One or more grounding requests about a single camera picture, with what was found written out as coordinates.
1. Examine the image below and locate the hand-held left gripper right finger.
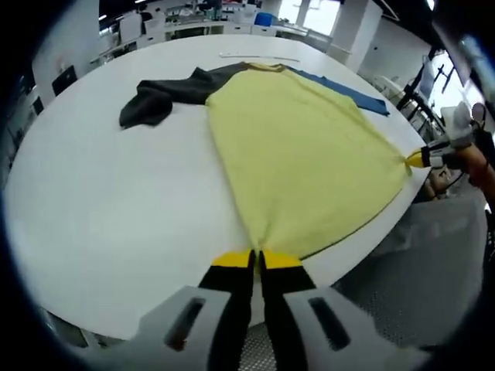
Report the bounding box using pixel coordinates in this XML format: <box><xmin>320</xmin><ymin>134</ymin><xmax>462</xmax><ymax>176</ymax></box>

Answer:
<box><xmin>257</xmin><ymin>249</ymin><xmax>387</xmax><ymax>371</ymax></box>

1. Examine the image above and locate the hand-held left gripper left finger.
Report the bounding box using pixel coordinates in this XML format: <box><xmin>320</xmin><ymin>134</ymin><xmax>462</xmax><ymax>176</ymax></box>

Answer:
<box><xmin>133</xmin><ymin>249</ymin><xmax>258</xmax><ymax>371</ymax></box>

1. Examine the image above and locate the yellow grey blue garment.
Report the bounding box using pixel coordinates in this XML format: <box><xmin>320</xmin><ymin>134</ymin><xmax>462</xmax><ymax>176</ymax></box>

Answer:
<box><xmin>118</xmin><ymin>61</ymin><xmax>417</xmax><ymax>260</ymax></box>

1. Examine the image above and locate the white template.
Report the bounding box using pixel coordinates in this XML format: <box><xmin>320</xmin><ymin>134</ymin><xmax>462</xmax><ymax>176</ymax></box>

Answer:
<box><xmin>219</xmin><ymin>51</ymin><xmax>301</xmax><ymax>63</ymax></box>

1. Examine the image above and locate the person's right hand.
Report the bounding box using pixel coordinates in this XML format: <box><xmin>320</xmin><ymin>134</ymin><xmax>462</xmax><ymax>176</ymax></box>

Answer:
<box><xmin>450</xmin><ymin>145</ymin><xmax>480</xmax><ymax>171</ymax></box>

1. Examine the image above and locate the black tripod stand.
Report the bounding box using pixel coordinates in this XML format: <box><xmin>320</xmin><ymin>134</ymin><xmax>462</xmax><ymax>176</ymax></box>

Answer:
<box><xmin>398</xmin><ymin>49</ymin><xmax>453</xmax><ymax>117</ymax></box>

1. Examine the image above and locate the white side desk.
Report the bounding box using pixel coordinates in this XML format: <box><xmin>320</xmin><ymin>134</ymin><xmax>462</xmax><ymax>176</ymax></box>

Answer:
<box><xmin>373</xmin><ymin>75</ymin><xmax>426</xmax><ymax>117</ymax></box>

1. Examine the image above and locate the person's grey clothing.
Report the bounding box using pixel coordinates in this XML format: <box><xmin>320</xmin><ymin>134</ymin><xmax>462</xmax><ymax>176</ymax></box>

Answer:
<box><xmin>332</xmin><ymin>192</ymin><xmax>489</xmax><ymax>349</ymax></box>

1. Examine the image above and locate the plain white pillar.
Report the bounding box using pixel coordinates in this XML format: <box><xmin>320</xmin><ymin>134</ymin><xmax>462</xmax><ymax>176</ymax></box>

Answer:
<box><xmin>334</xmin><ymin>0</ymin><xmax>382</xmax><ymax>74</ymax></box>

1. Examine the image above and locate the long white workbench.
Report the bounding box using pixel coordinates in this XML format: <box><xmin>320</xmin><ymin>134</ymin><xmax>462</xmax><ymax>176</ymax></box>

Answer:
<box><xmin>96</xmin><ymin>17</ymin><xmax>279</xmax><ymax>53</ymax></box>

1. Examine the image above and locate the white cabinet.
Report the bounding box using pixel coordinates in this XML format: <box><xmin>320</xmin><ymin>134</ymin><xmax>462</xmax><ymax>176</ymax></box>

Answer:
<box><xmin>118</xmin><ymin>13</ymin><xmax>142</xmax><ymax>43</ymax></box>

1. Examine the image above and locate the white pillar with red mark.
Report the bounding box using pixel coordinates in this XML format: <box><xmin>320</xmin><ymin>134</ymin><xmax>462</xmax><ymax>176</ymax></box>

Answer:
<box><xmin>32</xmin><ymin>0</ymin><xmax>100</xmax><ymax>105</ymax></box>

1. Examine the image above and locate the black cable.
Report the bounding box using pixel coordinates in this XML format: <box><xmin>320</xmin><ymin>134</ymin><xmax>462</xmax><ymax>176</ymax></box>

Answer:
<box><xmin>444</xmin><ymin>168</ymin><xmax>472</xmax><ymax>195</ymax></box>

